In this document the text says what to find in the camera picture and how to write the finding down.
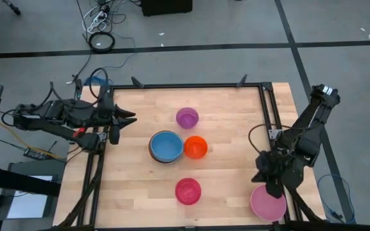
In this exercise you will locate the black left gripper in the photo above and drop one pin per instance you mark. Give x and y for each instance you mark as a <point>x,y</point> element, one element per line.
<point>106,112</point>

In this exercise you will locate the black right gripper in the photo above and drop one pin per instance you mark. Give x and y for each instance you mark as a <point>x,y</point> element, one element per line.
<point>271,165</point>

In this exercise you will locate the pink plastic bowl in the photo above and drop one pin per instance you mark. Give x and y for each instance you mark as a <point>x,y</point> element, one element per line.
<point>265,208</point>

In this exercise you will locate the small blue plastic bowl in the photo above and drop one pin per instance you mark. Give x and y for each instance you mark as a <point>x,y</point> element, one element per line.
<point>166,147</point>

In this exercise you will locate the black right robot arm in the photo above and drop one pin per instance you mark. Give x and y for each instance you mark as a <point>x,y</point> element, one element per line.
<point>313,128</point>

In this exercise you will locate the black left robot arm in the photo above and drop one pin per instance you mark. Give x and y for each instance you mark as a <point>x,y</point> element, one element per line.
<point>43,117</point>

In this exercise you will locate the small purple plastic cup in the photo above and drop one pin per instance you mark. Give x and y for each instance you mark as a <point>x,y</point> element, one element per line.
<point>187,118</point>

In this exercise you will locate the small orange plastic cup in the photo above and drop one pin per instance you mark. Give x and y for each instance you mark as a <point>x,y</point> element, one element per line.
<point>196,147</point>

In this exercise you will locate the small red plastic cup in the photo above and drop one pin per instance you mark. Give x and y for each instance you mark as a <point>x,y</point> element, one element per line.
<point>188,191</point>

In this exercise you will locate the small black electronics box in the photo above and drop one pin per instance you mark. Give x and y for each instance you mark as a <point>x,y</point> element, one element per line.
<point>36,154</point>

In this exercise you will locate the white power strip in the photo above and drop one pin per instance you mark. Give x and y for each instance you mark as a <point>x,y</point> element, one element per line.
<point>96,17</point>

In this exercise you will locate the black desk bar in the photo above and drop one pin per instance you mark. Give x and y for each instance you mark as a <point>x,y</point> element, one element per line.
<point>18,183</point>

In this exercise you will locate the light grey panel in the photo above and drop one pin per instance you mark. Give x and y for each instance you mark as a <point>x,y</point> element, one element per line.
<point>27,205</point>

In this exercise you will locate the black tripod leg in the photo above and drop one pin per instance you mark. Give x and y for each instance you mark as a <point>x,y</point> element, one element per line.
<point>13,8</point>

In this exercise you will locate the black frame bracket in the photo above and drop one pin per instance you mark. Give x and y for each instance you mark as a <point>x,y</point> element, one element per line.
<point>137,82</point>
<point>242,81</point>

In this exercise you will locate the black aluminium table frame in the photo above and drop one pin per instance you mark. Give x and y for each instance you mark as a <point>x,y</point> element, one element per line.
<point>188,86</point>

